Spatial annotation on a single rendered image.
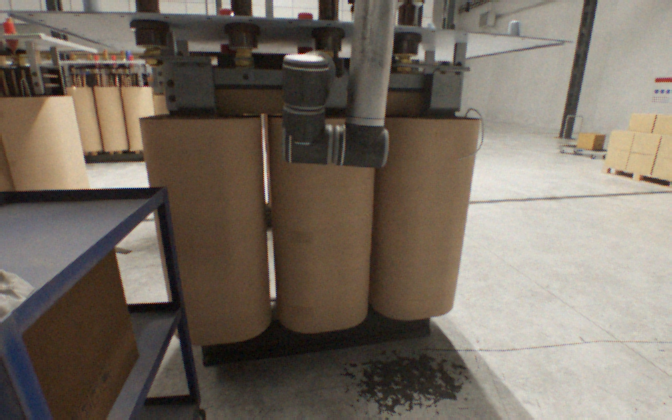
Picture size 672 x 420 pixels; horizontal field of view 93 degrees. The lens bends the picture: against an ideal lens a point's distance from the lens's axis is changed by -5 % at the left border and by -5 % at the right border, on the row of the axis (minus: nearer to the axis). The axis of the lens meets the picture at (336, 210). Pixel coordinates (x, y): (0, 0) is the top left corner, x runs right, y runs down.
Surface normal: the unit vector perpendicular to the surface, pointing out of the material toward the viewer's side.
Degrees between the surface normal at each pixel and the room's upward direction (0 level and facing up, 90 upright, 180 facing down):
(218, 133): 90
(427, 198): 90
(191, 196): 90
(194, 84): 90
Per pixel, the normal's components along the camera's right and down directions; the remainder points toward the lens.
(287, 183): -0.41, 0.29
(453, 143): 0.21, 0.31
